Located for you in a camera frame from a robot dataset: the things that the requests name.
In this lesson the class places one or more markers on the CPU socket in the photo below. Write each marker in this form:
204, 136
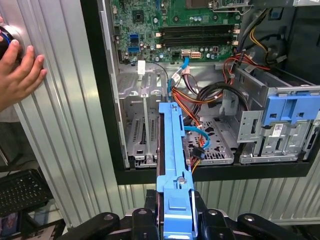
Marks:
197, 3

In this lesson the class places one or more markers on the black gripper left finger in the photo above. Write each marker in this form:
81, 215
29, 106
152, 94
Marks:
142, 225

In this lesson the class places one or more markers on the black RAM slot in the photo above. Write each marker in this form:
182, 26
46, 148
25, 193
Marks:
200, 28
200, 38
200, 33
200, 44

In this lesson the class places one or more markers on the black open PC case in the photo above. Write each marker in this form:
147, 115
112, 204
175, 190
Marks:
105, 100

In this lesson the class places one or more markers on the green motherboard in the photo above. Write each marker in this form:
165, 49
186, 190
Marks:
150, 22

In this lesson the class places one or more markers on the hard disk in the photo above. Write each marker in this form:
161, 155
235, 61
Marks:
175, 150

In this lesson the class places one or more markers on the grey metal disk bay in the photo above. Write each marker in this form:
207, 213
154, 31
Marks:
220, 150

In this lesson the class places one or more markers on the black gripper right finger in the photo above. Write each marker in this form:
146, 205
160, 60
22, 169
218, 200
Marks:
215, 225

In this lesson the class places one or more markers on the person's hand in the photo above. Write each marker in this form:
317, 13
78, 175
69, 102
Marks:
20, 75

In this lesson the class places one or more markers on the metal socket cover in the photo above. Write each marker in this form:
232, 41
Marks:
235, 3

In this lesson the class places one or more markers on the grey metal drive cage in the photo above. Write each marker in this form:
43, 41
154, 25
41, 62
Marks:
252, 125

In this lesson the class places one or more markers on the blue drive cage latch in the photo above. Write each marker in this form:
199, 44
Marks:
277, 107

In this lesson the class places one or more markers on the black keyboard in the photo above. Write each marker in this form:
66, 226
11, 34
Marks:
22, 192

